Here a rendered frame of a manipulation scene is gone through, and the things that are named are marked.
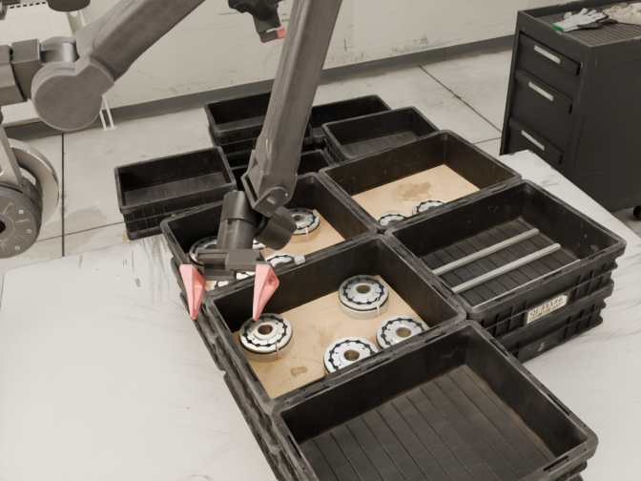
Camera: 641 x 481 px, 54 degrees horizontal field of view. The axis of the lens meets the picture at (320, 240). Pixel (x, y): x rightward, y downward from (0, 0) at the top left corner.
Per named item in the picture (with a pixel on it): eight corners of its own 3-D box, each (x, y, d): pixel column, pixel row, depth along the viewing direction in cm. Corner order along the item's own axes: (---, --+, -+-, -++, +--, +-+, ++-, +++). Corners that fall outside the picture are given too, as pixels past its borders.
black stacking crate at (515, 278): (465, 361, 120) (471, 317, 113) (382, 274, 141) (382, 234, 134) (616, 287, 133) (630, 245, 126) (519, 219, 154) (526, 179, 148)
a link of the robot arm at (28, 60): (-2, 44, 76) (-4, 65, 73) (85, 31, 78) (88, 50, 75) (24, 110, 83) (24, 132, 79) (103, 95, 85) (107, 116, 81)
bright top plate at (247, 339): (252, 360, 117) (251, 358, 116) (232, 326, 124) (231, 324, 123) (300, 339, 120) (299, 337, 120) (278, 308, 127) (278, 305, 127)
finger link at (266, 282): (229, 325, 97) (237, 270, 101) (275, 326, 96) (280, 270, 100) (216, 310, 91) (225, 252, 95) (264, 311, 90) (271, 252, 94)
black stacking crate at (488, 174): (381, 273, 141) (381, 233, 134) (319, 210, 162) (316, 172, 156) (518, 219, 155) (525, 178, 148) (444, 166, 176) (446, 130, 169)
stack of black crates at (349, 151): (350, 257, 253) (347, 158, 225) (326, 218, 275) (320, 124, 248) (441, 234, 261) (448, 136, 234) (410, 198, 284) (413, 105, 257)
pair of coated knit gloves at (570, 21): (565, 35, 235) (567, 27, 234) (536, 20, 250) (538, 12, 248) (622, 25, 241) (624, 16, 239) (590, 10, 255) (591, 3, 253)
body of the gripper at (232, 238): (206, 276, 101) (213, 235, 105) (267, 277, 100) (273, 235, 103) (193, 260, 96) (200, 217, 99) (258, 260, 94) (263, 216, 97)
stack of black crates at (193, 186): (149, 309, 235) (118, 209, 208) (140, 261, 258) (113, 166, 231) (253, 282, 243) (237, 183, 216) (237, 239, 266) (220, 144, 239)
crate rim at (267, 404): (268, 419, 100) (266, 409, 98) (204, 307, 121) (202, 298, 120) (469, 325, 114) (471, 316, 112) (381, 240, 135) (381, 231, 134)
